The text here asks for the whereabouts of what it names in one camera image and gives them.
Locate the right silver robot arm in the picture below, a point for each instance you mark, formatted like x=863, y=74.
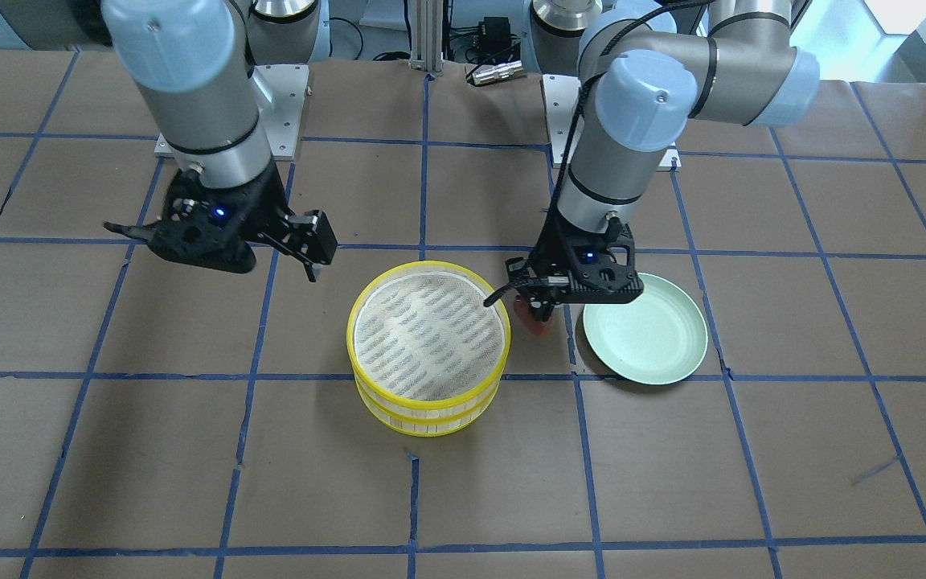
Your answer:
x=188, y=60

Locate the brown bun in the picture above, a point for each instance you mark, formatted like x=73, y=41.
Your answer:
x=538, y=320

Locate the aluminium frame post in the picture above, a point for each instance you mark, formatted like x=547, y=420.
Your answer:
x=426, y=31

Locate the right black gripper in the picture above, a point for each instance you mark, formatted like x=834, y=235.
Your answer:
x=263, y=203

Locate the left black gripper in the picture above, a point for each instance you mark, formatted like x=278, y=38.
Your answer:
x=557, y=242

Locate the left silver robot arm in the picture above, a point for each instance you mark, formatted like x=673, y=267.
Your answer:
x=641, y=81

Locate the light green plate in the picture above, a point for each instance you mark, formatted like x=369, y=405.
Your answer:
x=659, y=338

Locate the yellow steamer basket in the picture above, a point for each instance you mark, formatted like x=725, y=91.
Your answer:
x=426, y=422
x=419, y=335

